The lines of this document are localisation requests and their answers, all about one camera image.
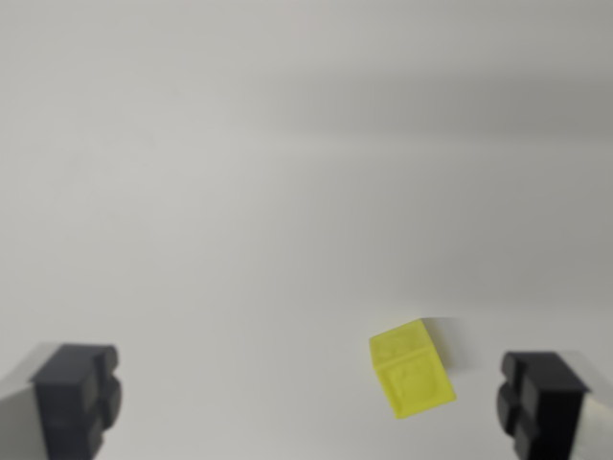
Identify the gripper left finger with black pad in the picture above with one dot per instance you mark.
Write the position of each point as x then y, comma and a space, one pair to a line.
67, 402

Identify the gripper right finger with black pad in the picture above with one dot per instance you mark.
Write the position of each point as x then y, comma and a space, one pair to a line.
546, 407

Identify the yellow embossed cube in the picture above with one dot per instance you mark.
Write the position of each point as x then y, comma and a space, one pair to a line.
412, 374

